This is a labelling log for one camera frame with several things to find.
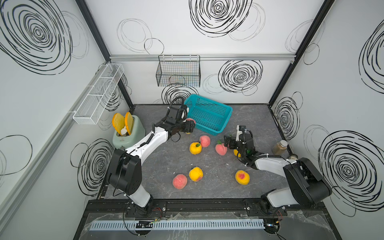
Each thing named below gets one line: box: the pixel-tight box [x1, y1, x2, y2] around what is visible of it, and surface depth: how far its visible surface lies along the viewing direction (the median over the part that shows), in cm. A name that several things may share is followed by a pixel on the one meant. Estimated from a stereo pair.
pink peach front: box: [172, 174, 188, 190], surface depth 79 cm
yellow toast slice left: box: [111, 113, 125, 136], surface depth 85 cm
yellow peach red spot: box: [235, 170, 251, 186], surface depth 80 cm
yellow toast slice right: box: [124, 111, 134, 135], surface depth 85 cm
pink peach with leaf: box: [215, 140, 228, 156], surface depth 91 cm
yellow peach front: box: [189, 166, 204, 182], surface depth 82 cm
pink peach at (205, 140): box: [200, 135, 211, 148], surface depth 95 cm
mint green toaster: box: [112, 115, 146, 150], surface depth 86 cm
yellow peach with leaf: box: [189, 142, 202, 155], surface depth 91 cm
